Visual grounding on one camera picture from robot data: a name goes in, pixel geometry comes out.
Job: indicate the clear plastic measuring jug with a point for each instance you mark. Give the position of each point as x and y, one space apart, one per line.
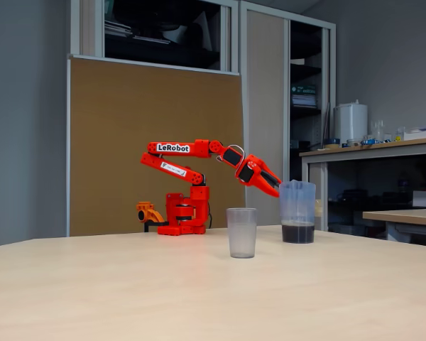
298 213

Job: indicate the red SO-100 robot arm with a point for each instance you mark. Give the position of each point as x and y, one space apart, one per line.
199 147

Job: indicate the clear plastic cup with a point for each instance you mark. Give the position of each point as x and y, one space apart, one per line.
241 234

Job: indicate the grey tambour door cabinet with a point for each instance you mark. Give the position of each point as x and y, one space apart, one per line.
266 106

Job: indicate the stack of papers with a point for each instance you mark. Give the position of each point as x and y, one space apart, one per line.
304 101

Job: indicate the green labelled box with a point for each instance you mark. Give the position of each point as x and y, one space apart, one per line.
303 89

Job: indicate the white cylindrical canister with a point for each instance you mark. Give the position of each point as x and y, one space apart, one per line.
351 124

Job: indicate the wooden top grey bench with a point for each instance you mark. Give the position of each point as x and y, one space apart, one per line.
376 153

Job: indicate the orange table clamp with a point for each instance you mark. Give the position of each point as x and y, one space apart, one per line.
149 213

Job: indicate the clear glass beaker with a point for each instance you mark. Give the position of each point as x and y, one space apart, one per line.
378 133

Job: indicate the brown pin board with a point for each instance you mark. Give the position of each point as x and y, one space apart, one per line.
128 124

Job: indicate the wooden top side table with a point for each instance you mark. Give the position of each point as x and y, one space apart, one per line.
401 216

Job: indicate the white folded sheet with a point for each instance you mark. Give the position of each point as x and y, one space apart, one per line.
202 32

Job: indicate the white flat box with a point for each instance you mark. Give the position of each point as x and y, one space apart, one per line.
422 134

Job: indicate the black bag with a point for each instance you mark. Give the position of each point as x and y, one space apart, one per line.
145 14

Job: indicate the stack of documents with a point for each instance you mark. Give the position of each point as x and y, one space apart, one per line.
117 30

